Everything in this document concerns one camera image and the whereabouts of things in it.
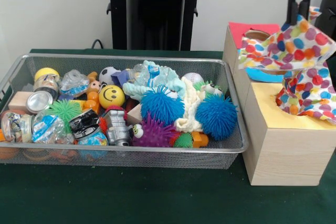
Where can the yellow smiley ball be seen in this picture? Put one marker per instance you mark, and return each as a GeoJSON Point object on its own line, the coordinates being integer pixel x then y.
{"type": "Point", "coordinates": [111, 96]}

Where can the wooden box with three holes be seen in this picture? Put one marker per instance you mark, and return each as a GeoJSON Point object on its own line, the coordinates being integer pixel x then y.
{"type": "Point", "coordinates": [283, 155]}

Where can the silver mesh bin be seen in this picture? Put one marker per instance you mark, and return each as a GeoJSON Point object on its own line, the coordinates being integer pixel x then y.
{"type": "Point", "coordinates": [65, 62]}

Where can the white baseball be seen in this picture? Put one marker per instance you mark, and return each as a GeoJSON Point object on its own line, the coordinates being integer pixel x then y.
{"type": "Point", "coordinates": [193, 78]}

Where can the cream knitted cloth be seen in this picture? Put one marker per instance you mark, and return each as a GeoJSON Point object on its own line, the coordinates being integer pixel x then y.
{"type": "Point", "coordinates": [190, 103]}

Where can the light blue knitted cloth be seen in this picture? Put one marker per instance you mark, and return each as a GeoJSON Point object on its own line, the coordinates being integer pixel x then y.
{"type": "Point", "coordinates": [157, 77]}

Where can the blue spiky ball with eyes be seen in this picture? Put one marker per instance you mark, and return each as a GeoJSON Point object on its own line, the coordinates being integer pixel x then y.
{"type": "Point", "coordinates": [162, 103]}

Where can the small green spiky ball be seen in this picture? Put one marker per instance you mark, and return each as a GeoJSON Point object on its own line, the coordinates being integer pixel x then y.
{"type": "Point", "coordinates": [183, 140]}

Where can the purple spiky toy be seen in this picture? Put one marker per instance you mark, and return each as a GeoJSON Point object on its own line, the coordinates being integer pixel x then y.
{"type": "Point", "coordinates": [153, 133]}

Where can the black and white soccer ball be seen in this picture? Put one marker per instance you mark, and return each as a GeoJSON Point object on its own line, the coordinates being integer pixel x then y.
{"type": "Point", "coordinates": [109, 75]}

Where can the dark green table cloth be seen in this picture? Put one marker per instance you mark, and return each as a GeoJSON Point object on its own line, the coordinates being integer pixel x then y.
{"type": "Point", "coordinates": [157, 197]}

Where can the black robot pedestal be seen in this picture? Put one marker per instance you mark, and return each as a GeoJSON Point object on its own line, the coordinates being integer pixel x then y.
{"type": "Point", "coordinates": [147, 19]}

